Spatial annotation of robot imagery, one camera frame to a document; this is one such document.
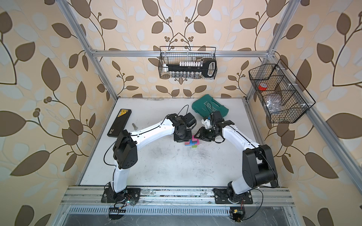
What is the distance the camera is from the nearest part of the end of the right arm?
65 centimetres

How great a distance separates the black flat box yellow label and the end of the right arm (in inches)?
22.2

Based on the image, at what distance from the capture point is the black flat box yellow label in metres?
0.99
